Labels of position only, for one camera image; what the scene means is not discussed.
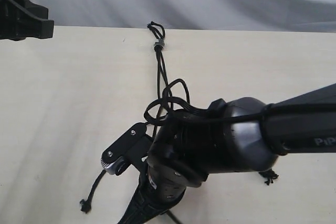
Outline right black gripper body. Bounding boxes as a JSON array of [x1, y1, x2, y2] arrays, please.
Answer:
[[139, 166, 186, 223]]

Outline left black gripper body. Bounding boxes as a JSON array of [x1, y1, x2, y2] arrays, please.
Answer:
[[1, 0, 27, 41]]

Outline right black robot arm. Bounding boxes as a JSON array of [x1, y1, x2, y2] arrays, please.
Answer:
[[120, 85, 335, 223]]

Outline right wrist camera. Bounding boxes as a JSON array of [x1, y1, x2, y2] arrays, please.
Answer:
[[101, 122, 153, 176]]

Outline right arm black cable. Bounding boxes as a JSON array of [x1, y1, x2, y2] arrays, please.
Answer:
[[143, 78, 336, 156]]

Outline grey metal cable clamp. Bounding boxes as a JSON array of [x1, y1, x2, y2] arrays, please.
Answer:
[[154, 39, 165, 51]]

